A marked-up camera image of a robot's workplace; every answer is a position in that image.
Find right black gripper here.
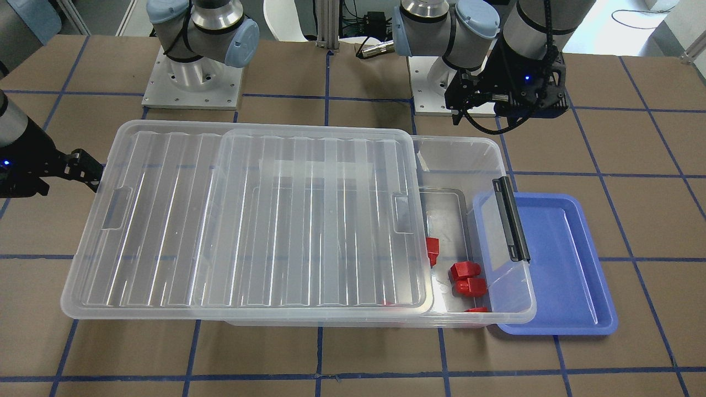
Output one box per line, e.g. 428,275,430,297
1,120,104,198

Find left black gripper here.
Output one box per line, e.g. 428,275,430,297
445,39,568,124

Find clear plastic box lid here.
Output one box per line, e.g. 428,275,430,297
60,120,434,321

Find red block from tray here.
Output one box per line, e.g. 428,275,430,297
426,237,440,268

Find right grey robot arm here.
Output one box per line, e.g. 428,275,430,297
1,1,260,198

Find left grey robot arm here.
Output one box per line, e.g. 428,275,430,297
392,1,593,135

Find clear plastic storage box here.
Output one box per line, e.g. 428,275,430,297
229,136,508,328

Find red block middle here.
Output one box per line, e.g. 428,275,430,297
450,261,482,282

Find blue plastic tray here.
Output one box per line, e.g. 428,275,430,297
470,191,618,336

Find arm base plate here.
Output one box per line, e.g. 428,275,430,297
409,54,503,117
142,48,244,110

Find aluminium frame post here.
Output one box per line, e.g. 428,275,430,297
314,0,341,52

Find black box latch handle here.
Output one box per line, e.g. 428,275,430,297
492,175,531,263

